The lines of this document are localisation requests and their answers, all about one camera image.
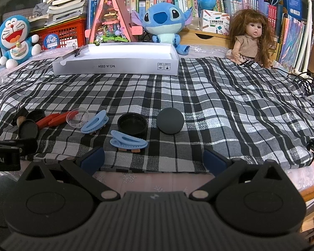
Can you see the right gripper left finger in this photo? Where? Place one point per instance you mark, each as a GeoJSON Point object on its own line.
{"type": "Point", "coordinates": [80, 171]}

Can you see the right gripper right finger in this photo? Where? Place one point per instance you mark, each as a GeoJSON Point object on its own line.
{"type": "Point", "coordinates": [225, 172]}

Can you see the small black round jar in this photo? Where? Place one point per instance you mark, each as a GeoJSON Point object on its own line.
{"type": "Point", "coordinates": [28, 129]}

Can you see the black makeup brush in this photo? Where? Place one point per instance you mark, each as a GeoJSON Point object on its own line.
{"type": "Point", "coordinates": [20, 117]}

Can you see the blue hair clip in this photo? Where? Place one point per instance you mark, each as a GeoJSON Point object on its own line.
{"type": "Point", "coordinates": [126, 142]}
{"type": "Point", "coordinates": [96, 123]}

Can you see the black round lid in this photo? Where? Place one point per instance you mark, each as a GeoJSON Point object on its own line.
{"type": "Point", "coordinates": [170, 121]}

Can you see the black white plaid cloth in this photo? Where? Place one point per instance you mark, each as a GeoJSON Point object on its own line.
{"type": "Point", "coordinates": [245, 112]}

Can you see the black binder clip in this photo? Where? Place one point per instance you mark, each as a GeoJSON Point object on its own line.
{"type": "Point", "coordinates": [78, 51]}

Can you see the Doraemon plush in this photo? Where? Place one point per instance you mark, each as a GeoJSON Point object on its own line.
{"type": "Point", "coordinates": [16, 42]}

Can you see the white desk lamp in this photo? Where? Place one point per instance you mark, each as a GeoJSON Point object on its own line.
{"type": "Point", "coordinates": [304, 55]}

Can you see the white cardboard box tray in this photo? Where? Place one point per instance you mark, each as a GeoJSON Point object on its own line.
{"type": "Point", "coordinates": [120, 58]}

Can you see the brown haired doll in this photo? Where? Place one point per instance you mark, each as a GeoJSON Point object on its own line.
{"type": "Point", "coordinates": [250, 38]}

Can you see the red plastic crate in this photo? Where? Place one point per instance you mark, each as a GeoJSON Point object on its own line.
{"type": "Point", "coordinates": [65, 34]}

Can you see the wooden drawer box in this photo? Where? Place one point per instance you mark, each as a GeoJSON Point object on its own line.
{"type": "Point", "coordinates": [196, 37]}

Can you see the pink triangular diorama house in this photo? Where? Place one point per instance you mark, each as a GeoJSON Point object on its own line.
{"type": "Point", "coordinates": [112, 23]}

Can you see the label printer box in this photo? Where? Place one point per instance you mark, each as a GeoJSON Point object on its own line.
{"type": "Point", "coordinates": [215, 22]}

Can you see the blue Stitch plush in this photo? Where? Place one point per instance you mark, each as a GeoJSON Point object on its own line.
{"type": "Point", "coordinates": [164, 21]}

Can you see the stack of books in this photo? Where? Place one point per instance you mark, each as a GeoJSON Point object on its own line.
{"type": "Point", "coordinates": [58, 11]}

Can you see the blue round plush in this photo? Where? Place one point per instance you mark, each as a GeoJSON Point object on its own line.
{"type": "Point", "coordinates": [207, 4]}

